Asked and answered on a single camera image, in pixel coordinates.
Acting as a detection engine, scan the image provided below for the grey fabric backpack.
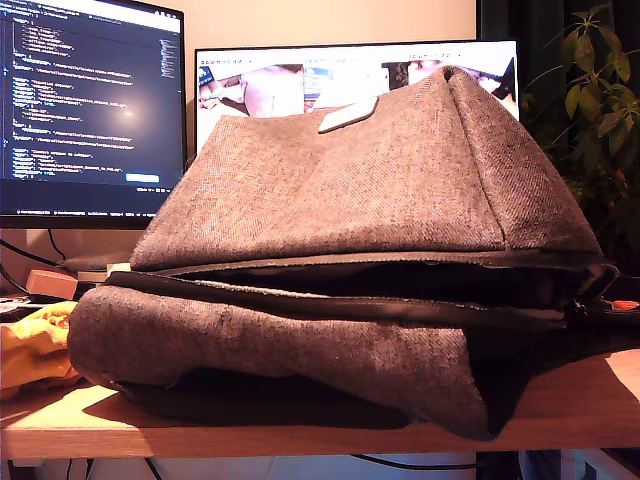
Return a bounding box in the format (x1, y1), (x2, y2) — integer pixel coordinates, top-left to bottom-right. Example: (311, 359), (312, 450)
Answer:
(67, 63), (640, 442)

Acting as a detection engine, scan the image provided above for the yellow pair of socks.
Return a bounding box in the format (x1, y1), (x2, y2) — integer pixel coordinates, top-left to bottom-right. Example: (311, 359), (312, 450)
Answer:
(0, 299), (85, 402)

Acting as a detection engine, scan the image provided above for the monitor with white screen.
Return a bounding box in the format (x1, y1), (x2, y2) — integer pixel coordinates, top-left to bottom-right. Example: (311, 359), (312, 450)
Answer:
(193, 39), (520, 155)

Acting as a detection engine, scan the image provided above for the monitor with dark code screen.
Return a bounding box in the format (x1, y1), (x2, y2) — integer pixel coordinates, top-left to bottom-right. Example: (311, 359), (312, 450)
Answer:
(0, 0), (189, 230)

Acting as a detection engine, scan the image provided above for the small pink box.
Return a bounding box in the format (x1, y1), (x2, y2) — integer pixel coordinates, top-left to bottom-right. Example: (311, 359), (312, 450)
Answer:
(25, 268), (79, 300)

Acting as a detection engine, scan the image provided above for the black table leg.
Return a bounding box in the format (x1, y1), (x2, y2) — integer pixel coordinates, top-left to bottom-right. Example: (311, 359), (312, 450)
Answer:
(474, 449), (522, 480)

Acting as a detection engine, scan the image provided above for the black flat object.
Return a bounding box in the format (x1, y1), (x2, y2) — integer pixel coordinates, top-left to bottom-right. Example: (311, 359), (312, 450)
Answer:
(0, 294), (67, 324)

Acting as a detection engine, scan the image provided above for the green leafy houseplant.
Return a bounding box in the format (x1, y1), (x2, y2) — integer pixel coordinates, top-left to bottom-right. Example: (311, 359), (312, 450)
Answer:
(519, 2), (640, 274)

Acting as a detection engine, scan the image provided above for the black cable under table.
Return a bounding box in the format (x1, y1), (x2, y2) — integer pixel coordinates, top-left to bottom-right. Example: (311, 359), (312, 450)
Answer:
(349, 452), (479, 472)

